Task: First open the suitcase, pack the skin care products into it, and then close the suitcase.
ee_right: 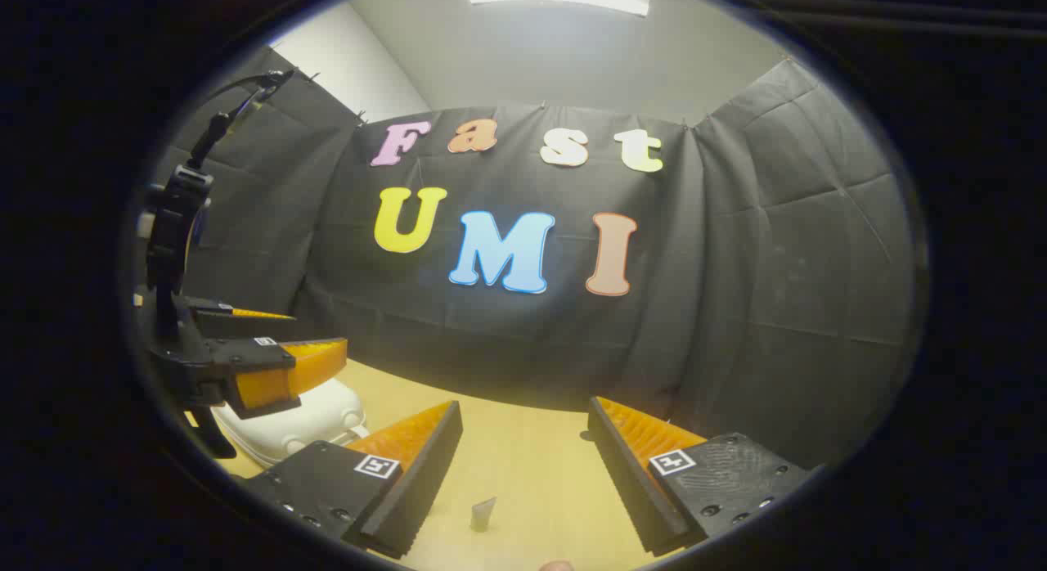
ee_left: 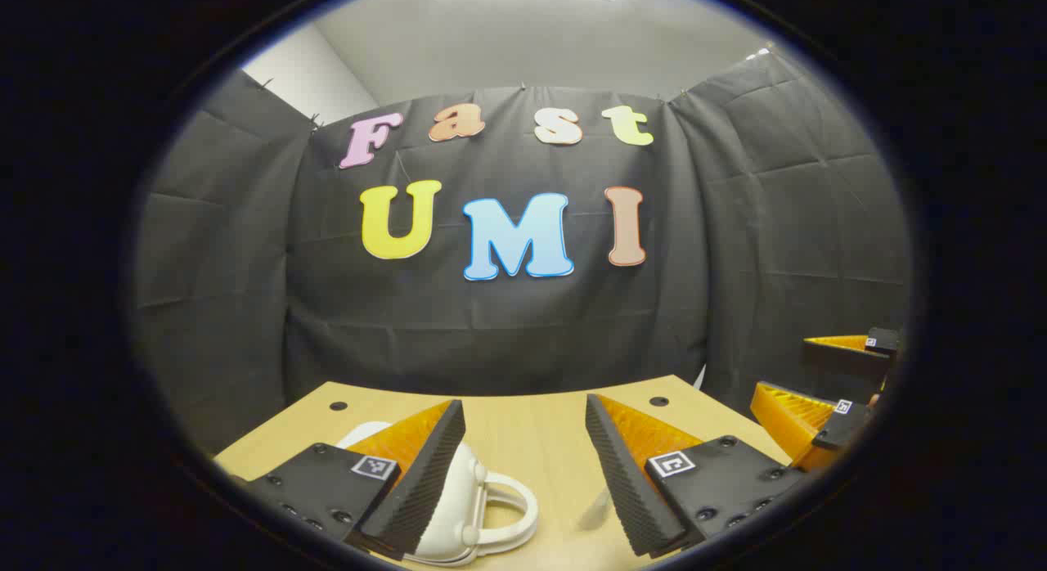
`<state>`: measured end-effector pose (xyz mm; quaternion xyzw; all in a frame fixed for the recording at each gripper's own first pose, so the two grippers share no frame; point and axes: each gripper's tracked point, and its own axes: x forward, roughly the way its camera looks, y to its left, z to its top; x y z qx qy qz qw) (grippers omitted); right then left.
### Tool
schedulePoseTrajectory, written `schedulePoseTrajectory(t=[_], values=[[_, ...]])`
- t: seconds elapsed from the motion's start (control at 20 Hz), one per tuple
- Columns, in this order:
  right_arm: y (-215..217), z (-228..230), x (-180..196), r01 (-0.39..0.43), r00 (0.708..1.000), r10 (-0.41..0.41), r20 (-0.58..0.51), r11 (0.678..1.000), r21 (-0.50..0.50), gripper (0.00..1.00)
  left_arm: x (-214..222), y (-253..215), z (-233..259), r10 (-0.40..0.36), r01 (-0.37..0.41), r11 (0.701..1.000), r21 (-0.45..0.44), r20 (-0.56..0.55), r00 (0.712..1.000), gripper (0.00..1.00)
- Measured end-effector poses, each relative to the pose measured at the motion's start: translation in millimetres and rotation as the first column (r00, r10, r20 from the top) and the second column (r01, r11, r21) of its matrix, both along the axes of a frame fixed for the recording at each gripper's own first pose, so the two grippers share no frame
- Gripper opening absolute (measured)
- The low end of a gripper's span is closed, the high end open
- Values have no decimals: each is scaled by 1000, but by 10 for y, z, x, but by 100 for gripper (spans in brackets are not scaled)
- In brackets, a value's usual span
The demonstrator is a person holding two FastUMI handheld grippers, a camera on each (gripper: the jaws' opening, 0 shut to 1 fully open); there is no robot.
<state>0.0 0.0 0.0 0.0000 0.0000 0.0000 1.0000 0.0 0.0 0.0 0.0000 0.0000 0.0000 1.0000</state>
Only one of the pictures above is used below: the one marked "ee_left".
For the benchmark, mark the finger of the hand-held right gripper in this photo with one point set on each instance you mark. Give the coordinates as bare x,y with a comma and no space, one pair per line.
851,360
842,428

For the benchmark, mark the white suitcase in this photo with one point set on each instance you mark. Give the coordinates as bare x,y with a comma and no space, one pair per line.
454,514

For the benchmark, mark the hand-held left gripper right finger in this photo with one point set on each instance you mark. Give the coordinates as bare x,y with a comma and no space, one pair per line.
622,489

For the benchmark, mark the black backdrop cloth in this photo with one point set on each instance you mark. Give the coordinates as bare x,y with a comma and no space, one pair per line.
491,325

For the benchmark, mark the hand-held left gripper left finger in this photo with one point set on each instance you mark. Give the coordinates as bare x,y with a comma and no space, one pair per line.
425,481

